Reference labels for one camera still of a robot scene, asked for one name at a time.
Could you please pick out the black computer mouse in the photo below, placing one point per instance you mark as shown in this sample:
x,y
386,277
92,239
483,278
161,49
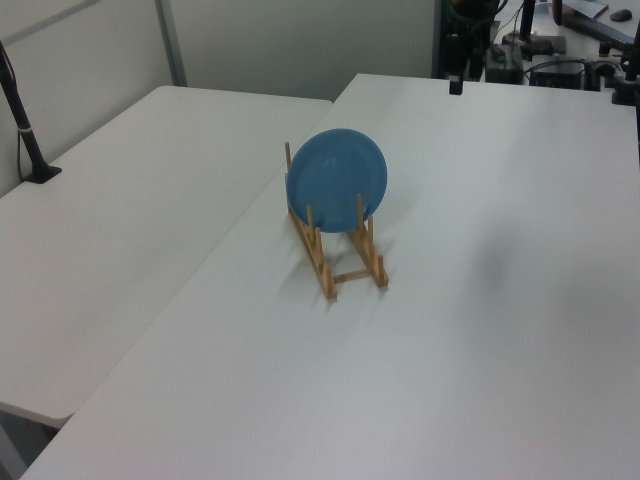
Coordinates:
x,y
622,15

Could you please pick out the black table clamp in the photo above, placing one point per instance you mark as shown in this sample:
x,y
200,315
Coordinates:
x,y
625,90

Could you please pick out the black camera stand pole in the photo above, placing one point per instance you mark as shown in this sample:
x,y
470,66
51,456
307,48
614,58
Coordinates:
x,y
22,130

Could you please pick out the white side table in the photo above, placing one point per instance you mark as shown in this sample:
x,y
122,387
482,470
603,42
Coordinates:
x,y
125,225

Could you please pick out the blue round plate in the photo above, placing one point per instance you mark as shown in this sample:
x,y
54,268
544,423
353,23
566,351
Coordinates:
x,y
337,180

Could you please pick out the black electronics box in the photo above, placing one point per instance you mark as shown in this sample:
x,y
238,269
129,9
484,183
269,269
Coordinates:
x,y
557,75

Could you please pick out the wooden plate rack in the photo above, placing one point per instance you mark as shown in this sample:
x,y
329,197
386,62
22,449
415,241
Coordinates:
x,y
320,260

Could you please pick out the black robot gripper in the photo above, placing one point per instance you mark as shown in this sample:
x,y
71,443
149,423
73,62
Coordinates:
x,y
470,20

